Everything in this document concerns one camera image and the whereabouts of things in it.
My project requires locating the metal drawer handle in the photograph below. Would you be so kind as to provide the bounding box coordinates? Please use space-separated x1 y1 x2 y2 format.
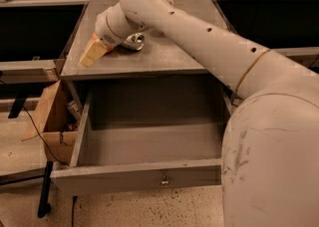
159 175 169 186

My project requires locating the orange fruit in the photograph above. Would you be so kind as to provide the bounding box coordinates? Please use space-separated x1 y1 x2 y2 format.
92 33 114 53

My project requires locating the open grey top drawer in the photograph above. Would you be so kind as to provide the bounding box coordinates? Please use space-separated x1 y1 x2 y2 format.
51 76 227 196

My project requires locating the cardboard box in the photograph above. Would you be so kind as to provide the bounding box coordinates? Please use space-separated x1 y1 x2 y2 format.
22 81 81 164

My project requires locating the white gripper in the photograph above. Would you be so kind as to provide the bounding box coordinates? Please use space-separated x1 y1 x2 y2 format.
80 4 144 67

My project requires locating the black floor cable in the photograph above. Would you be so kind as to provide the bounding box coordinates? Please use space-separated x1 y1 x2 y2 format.
21 106 69 166

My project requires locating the crushed soda can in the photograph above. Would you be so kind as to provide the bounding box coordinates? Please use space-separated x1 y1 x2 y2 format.
122 33 145 51

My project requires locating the grey cabinet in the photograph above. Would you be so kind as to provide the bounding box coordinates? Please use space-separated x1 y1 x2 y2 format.
60 0 245 113

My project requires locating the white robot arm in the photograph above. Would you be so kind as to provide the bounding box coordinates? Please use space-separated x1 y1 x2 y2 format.
84 0 319 227

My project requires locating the black table leg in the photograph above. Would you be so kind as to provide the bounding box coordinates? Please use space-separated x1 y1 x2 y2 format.
37 161 53 218

